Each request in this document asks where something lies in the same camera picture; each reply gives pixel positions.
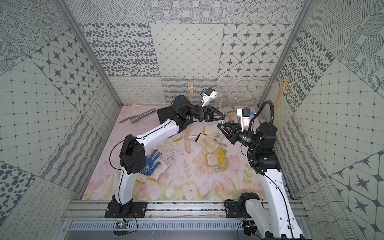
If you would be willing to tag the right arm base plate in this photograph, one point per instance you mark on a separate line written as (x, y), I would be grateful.
(234, 210)

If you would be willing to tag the grey clip hanger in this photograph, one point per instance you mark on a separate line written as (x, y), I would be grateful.
(230, 98)

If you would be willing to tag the grey metal cylinder tool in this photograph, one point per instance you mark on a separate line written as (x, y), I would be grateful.
(136, 118)

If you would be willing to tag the small black module right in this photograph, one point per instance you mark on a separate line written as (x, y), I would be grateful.
(249, 228)

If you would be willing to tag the beige dirty knit gloves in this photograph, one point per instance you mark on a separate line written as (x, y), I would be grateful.
(210, 144)

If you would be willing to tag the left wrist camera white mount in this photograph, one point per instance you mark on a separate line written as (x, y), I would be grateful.
(208, 95)

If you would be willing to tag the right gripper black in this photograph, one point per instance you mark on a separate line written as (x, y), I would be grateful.
(232, 136)

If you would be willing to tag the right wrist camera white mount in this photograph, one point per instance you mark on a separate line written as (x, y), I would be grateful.
(246, 116)

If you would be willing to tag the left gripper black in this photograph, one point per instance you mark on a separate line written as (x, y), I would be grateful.
(205, 113)

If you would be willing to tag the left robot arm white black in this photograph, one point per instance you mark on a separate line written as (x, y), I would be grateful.
(135, 152)

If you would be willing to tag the blue dotted glove near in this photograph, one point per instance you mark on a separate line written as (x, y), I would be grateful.
(154, 168)

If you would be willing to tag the black flat pad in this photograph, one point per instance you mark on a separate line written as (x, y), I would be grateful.
(165, 114)

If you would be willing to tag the wooden drying rack frame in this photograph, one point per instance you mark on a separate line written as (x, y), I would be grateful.
(265, 134)

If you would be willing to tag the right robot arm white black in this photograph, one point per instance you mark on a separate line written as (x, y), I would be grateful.
(279, 221)

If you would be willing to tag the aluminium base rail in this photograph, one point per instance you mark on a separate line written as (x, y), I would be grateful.
(95, 210)

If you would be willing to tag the small circuit board left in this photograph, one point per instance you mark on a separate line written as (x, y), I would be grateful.
(120, 229)

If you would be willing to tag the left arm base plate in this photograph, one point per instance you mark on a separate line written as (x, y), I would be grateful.
(133, 209)

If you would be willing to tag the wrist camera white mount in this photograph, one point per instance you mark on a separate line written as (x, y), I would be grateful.
(246, 116)
(208, 95)

